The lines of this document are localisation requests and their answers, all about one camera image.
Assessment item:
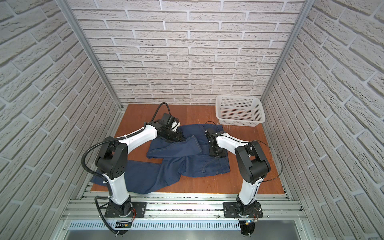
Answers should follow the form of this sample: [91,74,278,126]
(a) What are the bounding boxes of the blue denim trousers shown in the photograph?
[91,123,231,195]

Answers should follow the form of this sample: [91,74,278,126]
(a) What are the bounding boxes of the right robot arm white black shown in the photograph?
[205,129,271,216]

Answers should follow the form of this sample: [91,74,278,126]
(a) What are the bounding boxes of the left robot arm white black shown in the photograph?
[96,113,185,217]

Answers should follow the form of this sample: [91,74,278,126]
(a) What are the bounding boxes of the white plastic laundry basket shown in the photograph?
[216,96,266,127]

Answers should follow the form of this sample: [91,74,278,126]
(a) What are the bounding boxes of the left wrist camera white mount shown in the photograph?
[171,120,180,130]

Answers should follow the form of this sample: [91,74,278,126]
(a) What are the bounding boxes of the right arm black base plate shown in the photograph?
[223,202,264,219]

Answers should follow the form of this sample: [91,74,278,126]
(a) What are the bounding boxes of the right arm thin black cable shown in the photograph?
[203,120,283,184]

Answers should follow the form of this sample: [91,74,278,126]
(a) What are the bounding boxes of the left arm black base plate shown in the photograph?
[104,201,147,218]

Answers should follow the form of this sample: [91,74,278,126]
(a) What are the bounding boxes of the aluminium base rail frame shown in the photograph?
[52,191,315,240]

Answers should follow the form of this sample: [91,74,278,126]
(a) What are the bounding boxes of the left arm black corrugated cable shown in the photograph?
[80,101,172,236]

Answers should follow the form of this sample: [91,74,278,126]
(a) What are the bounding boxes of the left aluminium corner post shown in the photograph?
[57,0,124,110]

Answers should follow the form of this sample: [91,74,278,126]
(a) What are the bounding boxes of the aluminium corner post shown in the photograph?
[57,0,124,110]
[260,0,315,103]

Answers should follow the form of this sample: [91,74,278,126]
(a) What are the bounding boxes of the right aluminium corner post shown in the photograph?
[260,0,315,103]

